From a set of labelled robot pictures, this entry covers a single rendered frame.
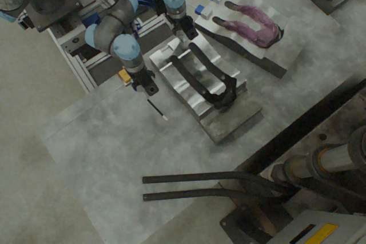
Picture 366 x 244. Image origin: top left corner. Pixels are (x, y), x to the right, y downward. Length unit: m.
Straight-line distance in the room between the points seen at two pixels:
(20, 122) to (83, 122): 1.16
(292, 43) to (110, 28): 0.82
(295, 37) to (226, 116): 0.49
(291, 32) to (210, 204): 1.24
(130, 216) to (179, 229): 0.83
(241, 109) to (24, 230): 1.74
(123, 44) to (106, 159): 0.61
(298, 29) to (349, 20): 0.34
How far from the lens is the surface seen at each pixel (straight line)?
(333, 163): 0.83
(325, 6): 1.69
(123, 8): 1.06
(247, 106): 1.33
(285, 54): 1.41
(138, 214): 1.34
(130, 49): 0.95
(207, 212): 2.12
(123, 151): 1.37
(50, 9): 1.44
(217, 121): 1.30
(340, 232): 0.77
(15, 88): 2.68
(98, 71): 2.20
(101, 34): 1.02
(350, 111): 1.55
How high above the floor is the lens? 2.12
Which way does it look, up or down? 73 degrees down
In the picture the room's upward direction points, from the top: 9 degrees counter-clockwise
